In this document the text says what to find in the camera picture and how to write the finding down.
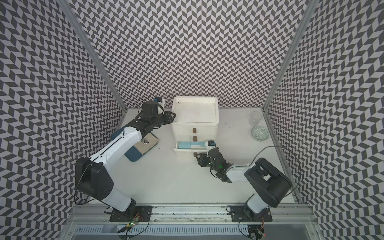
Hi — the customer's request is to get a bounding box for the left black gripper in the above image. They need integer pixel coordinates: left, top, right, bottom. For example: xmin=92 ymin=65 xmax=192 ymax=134
xmin=151 ymin=110 xmax=177 ymax=128

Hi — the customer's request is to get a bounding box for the blue sticky note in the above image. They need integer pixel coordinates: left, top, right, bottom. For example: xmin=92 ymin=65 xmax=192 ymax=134
xmin=178 ymin=142 xmax=192 ymax=150
xmin=191 ymin=142 xmax=207 ymax=149

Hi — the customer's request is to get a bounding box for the white top drawer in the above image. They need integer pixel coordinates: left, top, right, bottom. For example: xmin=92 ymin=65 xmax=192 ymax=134
xmin=172 ymin=124 xmax=219 ymax=136

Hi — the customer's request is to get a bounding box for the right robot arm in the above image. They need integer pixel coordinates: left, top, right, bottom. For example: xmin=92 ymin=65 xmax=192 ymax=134
xmin=194 ymin=148 xmax=293 ymax=222

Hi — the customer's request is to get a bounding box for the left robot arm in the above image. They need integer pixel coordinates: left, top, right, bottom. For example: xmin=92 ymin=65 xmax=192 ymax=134
xmin=75 ymin=97 xmax=176 ymax=212

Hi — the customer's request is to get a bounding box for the white three-drawer plastic cabinet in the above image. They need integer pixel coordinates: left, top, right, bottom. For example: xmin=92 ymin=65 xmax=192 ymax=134
xmin=171 ymin=95 xmax=220 ymax=142

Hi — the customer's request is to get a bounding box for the dark blue tray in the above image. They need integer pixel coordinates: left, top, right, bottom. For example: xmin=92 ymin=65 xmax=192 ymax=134
xmin=110 ymin=128 xmax=145 ymax=162

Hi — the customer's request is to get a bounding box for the clear drinking glass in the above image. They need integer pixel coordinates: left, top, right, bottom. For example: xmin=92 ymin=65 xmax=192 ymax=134
xmin=249 ymin=111 xmax=263 ymax=127

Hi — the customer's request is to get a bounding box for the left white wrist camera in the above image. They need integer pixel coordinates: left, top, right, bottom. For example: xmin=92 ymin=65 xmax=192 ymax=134
xmin=154 ymin=97 xmax=166 ymax=114

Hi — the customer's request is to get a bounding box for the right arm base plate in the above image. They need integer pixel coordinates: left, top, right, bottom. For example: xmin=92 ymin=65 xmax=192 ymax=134
xmin=226 ymin=205 xmax=273 ymax=223

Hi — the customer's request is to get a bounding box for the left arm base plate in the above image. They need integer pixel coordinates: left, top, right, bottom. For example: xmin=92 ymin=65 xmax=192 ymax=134
xmin=109 ymin=205 xmax=153 ymax=223

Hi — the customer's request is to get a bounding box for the aluminium front rail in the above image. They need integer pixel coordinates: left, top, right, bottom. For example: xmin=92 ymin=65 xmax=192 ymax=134
xmin=68 ymin=204 xmax=312 ymax=225

